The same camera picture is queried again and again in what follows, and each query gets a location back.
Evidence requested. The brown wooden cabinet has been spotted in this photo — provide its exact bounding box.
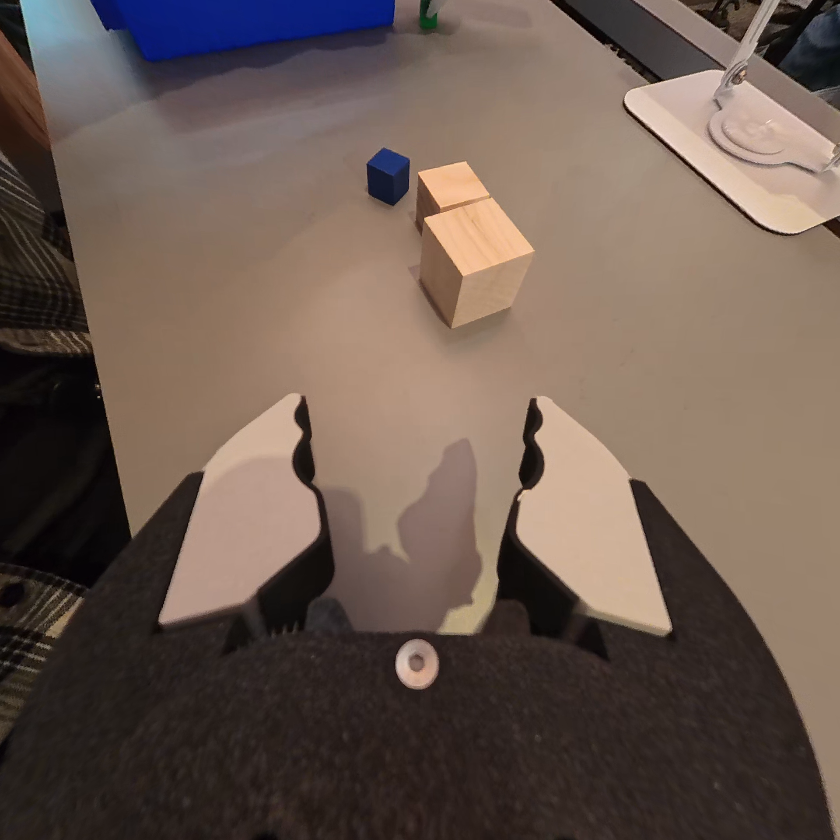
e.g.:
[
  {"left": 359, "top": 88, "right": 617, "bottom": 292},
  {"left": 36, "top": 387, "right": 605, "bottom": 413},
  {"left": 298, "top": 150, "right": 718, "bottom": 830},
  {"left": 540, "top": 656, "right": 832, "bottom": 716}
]
[{"left": 0, "top": 29, "right": 52, "bottom": 175}]

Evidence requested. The blue wooden cube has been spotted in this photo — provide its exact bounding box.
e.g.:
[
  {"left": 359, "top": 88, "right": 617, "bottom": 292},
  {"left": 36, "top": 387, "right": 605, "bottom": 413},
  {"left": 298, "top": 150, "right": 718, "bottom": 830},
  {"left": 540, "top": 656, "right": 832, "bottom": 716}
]
[{"left": 366, "top": 147, "right": 411, "bottom": 207}]

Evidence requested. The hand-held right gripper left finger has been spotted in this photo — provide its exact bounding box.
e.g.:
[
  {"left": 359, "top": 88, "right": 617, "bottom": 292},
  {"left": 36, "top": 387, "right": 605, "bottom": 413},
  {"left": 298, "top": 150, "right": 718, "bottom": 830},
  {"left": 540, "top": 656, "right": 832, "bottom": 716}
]
[{"left": 159, "top": 394, "right": 336, "bottom": 637}]

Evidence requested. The blue plastic bin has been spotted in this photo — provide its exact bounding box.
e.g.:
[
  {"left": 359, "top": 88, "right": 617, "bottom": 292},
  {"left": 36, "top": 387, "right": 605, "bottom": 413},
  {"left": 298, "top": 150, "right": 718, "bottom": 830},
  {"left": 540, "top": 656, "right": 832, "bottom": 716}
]
[{"left": 91, "top": 0, "right": 396, "bottom": 63}]

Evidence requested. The medium plain wooden cube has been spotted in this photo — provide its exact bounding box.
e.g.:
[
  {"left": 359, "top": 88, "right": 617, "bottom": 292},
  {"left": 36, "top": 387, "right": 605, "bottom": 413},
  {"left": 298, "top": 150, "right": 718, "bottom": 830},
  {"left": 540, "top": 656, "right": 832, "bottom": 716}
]
[{"left": 415, "top": 161, "right": 492, "bottom": 235}]

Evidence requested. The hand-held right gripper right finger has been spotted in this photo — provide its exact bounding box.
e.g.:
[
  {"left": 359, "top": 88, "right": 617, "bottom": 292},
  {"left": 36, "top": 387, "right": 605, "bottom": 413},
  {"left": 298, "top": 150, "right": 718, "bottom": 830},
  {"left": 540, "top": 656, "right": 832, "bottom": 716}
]
[{"left": 497, "top": 396, "right": 673, "bottom": 641}]

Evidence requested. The white document stand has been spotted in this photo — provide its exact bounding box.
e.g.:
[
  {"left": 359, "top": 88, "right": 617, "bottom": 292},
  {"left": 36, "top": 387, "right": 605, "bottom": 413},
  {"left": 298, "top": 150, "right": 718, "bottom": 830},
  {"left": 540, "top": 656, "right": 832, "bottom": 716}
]
[{"left": 623, "top": 0, "right": 840, "bottom": 236}]

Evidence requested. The black flat pad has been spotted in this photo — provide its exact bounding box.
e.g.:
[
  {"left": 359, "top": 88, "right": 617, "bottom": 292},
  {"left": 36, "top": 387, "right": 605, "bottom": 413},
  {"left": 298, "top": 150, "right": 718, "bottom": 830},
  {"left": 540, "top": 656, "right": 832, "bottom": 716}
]
[{"left": 554, "top": 0, "right": 662, "bottom": 85}]

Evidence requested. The large plain wooden cube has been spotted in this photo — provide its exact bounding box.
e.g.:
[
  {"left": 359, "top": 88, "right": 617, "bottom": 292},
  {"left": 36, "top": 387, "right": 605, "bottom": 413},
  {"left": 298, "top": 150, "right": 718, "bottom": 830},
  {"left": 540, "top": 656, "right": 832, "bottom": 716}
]
[{"left": 420, "top": 198, "right": 534, "bottom": 329}]

